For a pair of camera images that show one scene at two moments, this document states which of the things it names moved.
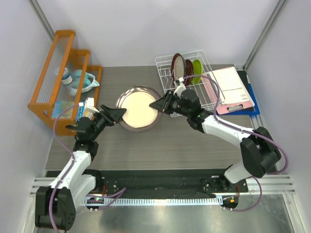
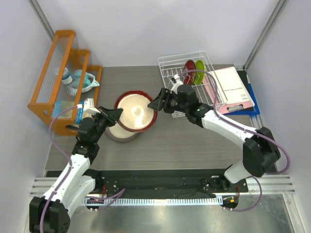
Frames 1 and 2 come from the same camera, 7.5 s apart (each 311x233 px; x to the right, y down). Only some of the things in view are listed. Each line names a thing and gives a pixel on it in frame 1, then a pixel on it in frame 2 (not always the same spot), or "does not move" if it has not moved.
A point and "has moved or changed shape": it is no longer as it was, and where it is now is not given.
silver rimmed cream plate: (139, 116) → (118, 133)
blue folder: (255, 109) does not move
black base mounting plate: (163, 184) does not move
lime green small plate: (198, 69) has moved or changed shape
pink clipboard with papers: (233, 95) does not move
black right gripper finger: (167, 109) does not move
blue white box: (64, 109) does not move
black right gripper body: (176, 104) does not move
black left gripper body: (99, 123) does not move
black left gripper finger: (116, 114) does not move
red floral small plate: (189, 72) has moved or changed shape
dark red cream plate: (178, 67) → (136, 116)
